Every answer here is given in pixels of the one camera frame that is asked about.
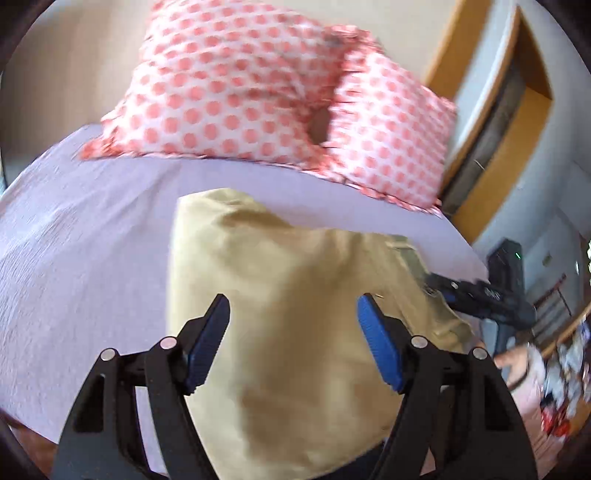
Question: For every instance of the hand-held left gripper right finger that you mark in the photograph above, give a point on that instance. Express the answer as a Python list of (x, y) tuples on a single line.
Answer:
[(379, 339)]

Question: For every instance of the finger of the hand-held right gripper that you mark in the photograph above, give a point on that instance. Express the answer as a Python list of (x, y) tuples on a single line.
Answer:
[(455, 291)]

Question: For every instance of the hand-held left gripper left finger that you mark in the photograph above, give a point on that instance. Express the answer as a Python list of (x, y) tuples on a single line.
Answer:
[(208, 339)]

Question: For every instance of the beige pants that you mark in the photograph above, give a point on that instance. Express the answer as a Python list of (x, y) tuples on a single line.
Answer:
[(300, 332)]

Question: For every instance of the person's right forearm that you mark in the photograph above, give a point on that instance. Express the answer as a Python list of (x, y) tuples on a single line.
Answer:
[(519, 364)]

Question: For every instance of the wooden chair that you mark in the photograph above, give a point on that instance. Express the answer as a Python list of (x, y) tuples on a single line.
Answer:
[(554, 300)]

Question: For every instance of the cluttered table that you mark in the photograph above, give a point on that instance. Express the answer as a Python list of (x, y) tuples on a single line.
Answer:
[(570, 369)]

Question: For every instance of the lavender bed sheet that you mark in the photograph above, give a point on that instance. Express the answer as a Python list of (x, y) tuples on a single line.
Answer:
[(87, 249)]

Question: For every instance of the pink polka dot pillow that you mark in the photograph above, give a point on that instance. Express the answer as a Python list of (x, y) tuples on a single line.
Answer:
[(392, 134), (221, 83)]

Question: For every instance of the wooden door frame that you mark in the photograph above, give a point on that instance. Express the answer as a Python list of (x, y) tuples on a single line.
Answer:
[(501, 120)]

